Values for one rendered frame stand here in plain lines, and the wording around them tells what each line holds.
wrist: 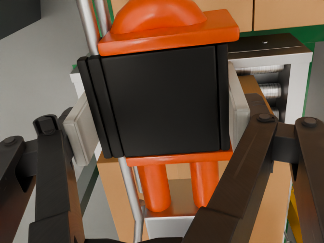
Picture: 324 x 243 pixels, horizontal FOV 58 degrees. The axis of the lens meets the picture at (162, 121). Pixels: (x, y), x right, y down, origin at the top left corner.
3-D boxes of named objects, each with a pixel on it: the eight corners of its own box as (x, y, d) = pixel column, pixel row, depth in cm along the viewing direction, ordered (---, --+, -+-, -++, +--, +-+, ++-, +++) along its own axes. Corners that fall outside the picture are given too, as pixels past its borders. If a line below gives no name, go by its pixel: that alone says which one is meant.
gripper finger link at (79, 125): (88, 166, 17) (76, 167, 17) (114, 108, 23) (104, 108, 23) (74, 121, 15) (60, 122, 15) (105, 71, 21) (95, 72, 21)
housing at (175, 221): (222, 228, 30) (228, 270, 26) (156, 230, 30) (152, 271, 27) (220, 175, 26) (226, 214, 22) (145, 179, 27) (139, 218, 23)
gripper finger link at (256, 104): (256, 142, 13) (327, 139, 13) (239, 93, 17) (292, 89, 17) (254, 168, 14) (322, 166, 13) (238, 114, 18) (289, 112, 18)
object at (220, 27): (230, 120, 23) (240, 160, 19) (137, 128, 24) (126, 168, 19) (227, 7, 19) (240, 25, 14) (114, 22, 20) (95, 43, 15)
